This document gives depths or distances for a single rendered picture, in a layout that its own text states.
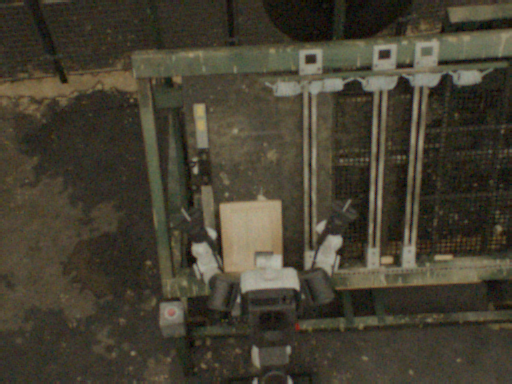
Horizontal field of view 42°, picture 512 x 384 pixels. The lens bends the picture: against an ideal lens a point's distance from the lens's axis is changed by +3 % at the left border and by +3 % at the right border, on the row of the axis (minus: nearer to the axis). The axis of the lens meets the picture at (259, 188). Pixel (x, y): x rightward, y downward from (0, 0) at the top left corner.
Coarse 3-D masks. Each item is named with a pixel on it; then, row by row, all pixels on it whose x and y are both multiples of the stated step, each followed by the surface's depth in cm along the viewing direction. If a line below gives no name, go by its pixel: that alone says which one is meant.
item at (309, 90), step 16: (304, 64) 290; (320, 64) 290; (320, 80) 293; (304, 96) 300; (304, 112) 303; (304, 128) 307; (304, 144) 310; (304, 160) 314; (304, 176) 318; (304, 192) 322; (304, 208) 326; (304, 224) 331; (304, 240) 336; (304, 256) 341
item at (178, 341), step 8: (176, 336) 349; (184, 336) 358; (176, 344) 358; (184, 344) 359; (184, 352) 369; (184, 360) 379; (184, 368) 391; (192, 368) 396; (184, 376) 403; (192, 376) 404
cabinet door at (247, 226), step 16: (224, 208) 329; (240, 208) 329; (256, 208) 330; (272, 208) 330; (224, 224) 333; (240, 224) 334; (256, 224) 334; (272, 224) 334; (224, 240) 337; (240, 240) 338; (256, 240) 338; (272, 240) 339; (224, 256) 341; (240, 256) 342
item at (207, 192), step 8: (200, 104) 302; (200, 136) 309; (200, 144) 311; (208, 144) 311; (208, 192) 322; (208, 200) 324; (208, 208) 326; (208, 216) 328; (208, 224) 330; (216, 240) 338
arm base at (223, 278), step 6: (216, 276) 291; (222, 276) 291; (228, 276) 295; (222, 282) 290; (228, 282) 290; (234, 282) 292; (240, 282) 293; (234, 288) 292; (234, 294) 293; (234, 300) 293; (210, 306) 291; (216, 306) 290; (228, 306) 294
